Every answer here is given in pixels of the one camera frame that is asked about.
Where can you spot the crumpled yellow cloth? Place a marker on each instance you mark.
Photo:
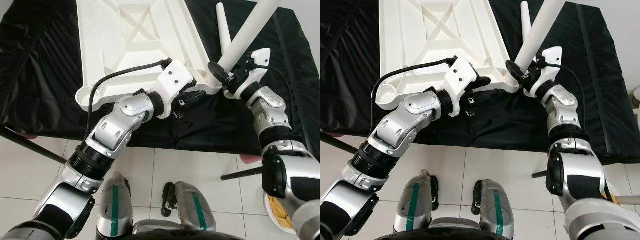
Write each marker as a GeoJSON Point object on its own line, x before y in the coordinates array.
{"type": "Point", "coordinates": [280, 207]}
{"type": "Point", "coordinates": [614, 199]}

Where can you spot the grey metal pole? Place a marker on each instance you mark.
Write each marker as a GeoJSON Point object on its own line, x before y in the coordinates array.
{"type": "Point", "coordinates": [630, 200]}

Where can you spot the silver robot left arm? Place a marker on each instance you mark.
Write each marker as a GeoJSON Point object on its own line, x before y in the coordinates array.
{"type": "Point", "coordinates": [407, 120]}
{"type": "Point", "coordinates": [120, 125]}

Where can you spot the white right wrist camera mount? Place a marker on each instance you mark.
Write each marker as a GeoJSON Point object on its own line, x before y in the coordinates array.
{"type": "Point", "coordinates": [260, 57]}
{"type": "Point", "coordinates": [550, 55]}

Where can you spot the white rounded floor appliance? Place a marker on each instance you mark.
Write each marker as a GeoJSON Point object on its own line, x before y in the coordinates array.
{"type": "Point", "coordinates": [636, 97]}

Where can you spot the black robot waist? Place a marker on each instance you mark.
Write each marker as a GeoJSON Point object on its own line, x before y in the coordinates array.
{"type": "Point", "coordinates": [460, 237]}
{"type": "Point", "coordinates": [180, 236]}

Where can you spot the white plastic table top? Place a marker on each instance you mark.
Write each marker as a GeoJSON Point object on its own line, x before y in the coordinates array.
{"type": "Point", "coordinates": [100, 40]}
{"type": "Point", "coordinates": [400, 40]}

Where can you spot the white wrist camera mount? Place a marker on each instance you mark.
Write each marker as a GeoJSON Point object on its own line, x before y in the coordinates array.
{"type": "Point", "coordinates": [260, 57]}
{"type": "Point", "coordinates": [550, 55]}
{"type": "Point", "coordinates": [460, 75]}
{"type": "Point", "coordinates": [175, 80]}

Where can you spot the white round plate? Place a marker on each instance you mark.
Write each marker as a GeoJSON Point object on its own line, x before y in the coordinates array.
{"type": "Point", "coordinates": [267, 210]}

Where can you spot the black table cloth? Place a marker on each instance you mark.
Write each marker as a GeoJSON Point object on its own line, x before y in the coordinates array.
{"type": "Point", "coordinates": [210, 125]}
{"type": "Point", "coordinates": [500, 125]}

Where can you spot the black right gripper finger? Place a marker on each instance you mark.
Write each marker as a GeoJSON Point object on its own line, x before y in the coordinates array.
{"type": "Point", "coordinates": [514, 69]}
{"type": "Point", "coordinates": [217, 71]}

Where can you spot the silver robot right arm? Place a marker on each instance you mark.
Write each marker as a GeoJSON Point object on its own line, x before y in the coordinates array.
{"type": "Point", "coordinates": [562, 107]}
{"type": "Point", "coordinates": [270, 110]}

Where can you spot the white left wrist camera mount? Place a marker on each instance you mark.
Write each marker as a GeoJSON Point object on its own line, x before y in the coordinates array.
{"type": "Point", "coordinates": [175, 80]}
{"type": "Point", "coordinates": [460, 75]}

